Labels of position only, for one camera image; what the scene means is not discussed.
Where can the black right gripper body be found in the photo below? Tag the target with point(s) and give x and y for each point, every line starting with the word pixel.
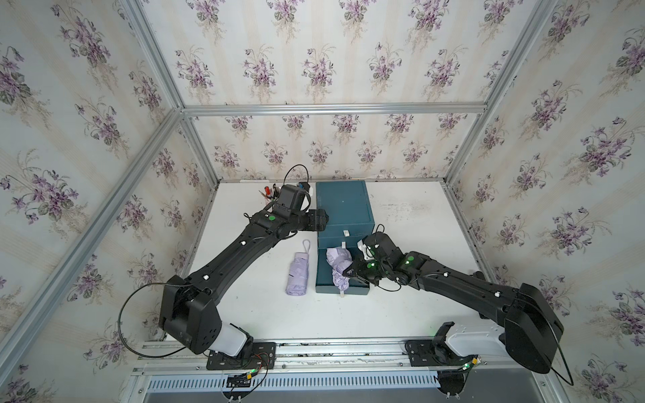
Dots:
pixel 374 270

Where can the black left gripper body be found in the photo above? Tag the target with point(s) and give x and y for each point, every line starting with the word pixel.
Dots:
pixel 312 221

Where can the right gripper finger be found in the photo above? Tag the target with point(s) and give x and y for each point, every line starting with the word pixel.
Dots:
pixel 353 276
pixel 355 268

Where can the purple umbrella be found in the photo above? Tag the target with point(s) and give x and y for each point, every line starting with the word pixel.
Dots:
pixel 298 272
pixel 339 259

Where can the teal drawer cabinet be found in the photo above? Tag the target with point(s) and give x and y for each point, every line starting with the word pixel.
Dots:
pixel 347 203

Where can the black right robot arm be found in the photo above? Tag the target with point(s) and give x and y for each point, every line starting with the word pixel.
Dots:
pixel 531 329

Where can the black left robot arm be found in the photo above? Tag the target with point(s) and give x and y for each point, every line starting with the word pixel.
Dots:
pixel 189 305

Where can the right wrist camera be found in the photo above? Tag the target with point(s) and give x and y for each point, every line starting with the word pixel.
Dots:
pixel 366 251

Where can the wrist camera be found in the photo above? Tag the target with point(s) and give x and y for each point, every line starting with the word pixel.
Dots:
pixel 366 251
pixel 303 188

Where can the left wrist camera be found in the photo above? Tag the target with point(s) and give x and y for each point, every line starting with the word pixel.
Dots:
pixel 303 188

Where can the aluminium rail beam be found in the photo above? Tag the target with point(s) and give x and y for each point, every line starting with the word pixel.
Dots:
pixel 300 356

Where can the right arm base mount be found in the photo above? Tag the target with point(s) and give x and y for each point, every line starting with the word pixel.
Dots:
pixel 436 352

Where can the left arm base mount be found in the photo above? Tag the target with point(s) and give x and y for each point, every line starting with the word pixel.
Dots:
pixel 254 355

